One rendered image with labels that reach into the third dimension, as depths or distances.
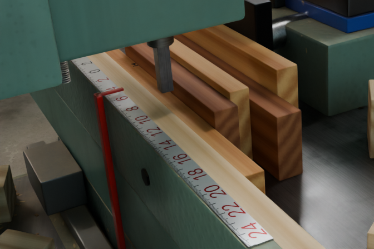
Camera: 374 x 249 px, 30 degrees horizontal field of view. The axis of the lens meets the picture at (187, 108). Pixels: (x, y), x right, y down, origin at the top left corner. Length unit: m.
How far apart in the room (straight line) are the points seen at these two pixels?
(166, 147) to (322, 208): 0.11
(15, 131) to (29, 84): 2.35
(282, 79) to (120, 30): 0.12
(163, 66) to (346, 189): 0.15
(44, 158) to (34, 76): 0.27
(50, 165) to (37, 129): 2.09
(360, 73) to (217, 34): 0.11
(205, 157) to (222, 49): 0.16
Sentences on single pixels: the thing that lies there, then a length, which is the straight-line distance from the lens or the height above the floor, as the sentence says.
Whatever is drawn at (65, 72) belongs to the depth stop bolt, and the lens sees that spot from 0.52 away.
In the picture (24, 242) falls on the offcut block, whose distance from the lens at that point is 0.56.
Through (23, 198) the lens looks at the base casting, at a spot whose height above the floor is 0.80.
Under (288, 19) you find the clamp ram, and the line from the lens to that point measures 0.59.
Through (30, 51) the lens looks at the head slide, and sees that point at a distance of 0.38.
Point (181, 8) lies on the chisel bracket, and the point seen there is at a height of 1.02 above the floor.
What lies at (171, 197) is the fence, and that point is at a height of 0.93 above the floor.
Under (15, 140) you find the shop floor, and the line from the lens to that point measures 2.67.
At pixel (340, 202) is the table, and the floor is 0.90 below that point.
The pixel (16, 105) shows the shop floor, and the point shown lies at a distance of 2.97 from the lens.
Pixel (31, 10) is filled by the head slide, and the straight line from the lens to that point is 0.38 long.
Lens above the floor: 1.15
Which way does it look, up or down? 25 degrees down
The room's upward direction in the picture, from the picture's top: 6 degrees counter-clockwise
